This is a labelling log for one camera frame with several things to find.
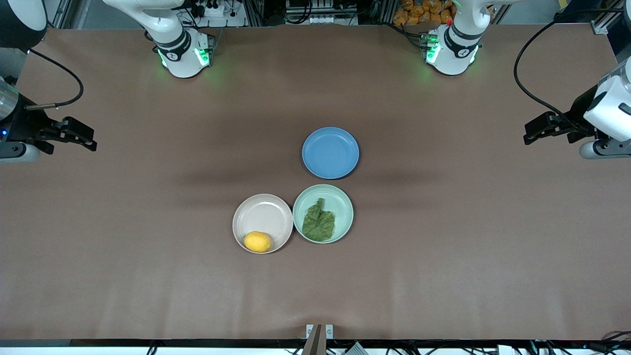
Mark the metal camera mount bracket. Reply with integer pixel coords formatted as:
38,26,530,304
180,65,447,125
302,324,335,355

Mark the beige plate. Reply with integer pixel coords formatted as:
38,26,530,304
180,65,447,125
232,193,294,254

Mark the yellow lemon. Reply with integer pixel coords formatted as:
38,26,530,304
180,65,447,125
244,231,272,253

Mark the aluminium frame profile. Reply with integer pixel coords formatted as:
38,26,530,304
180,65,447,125
48,0,75,29
592,6,626,35

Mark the grey panel beside table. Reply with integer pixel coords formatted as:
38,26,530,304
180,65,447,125
0,48,26,80

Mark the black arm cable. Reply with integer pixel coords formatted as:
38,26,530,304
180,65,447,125
25,48,84,110
514,7,627,131

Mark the bag of orange fruit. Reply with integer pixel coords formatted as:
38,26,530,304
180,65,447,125
393,0,456,26

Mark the white power strip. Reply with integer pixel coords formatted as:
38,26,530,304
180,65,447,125
190,0,247,28

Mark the blue plate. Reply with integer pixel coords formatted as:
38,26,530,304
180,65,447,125
302,127,360,180

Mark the light green plate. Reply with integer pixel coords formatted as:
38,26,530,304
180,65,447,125
292,184,354,244

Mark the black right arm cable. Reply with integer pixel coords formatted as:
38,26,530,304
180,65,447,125
25,48,84,110

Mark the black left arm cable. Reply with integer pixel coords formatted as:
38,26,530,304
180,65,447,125
514,7,627,131

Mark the green lettuce leaf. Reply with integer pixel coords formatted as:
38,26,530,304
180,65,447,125
302,198,336,242

